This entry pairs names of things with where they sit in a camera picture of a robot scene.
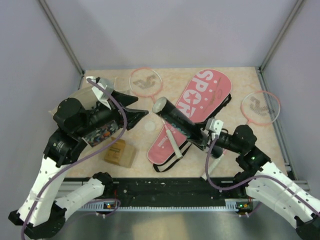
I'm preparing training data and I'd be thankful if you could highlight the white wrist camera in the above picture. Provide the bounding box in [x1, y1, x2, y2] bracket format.
[86, 76, 114, 100]
[205, 117, 224, 134]

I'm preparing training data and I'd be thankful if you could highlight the pink badminton racket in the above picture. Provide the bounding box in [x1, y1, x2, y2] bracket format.
[200, 90, 282, 181]
[128, 67, 183, 160]

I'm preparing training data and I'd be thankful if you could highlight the pink racket cover bag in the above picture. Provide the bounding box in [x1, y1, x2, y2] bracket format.
[147, 69, 232, 173]

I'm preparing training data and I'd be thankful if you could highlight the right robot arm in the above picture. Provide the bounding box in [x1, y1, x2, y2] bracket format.
[195, 124, 320, 240]

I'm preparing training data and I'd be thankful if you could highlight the black shuttlecock tube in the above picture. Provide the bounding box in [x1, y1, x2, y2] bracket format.
[152, 97, 221, 147]

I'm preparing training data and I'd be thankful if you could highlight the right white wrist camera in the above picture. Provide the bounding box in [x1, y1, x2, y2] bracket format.
[205, 117, 224, 134]

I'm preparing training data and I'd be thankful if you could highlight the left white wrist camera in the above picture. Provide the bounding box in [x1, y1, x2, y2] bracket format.
[86, 76, 114, 100]

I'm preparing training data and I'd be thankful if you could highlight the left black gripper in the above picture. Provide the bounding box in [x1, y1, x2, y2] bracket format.
[76, 90, 149, 138]

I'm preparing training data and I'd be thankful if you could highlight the white tube lid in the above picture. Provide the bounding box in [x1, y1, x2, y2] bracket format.
[144, 121, 156, 132]

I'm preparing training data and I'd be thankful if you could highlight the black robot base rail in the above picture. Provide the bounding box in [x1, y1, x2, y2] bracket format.
[84, 176, 256, 208]

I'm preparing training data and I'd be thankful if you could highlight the left pink badminton racket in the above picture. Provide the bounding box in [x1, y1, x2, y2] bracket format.
[128, 67, 183, 160]

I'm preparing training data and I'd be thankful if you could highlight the brown cardboard box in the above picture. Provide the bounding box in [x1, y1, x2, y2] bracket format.
[103, 139, 137, 169]

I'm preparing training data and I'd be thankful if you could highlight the right pink badminton racket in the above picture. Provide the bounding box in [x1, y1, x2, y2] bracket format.
[200, 90, 282, 181]

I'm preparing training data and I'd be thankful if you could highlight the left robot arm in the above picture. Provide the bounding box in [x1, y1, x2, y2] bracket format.
[8, 91, 149, 240]

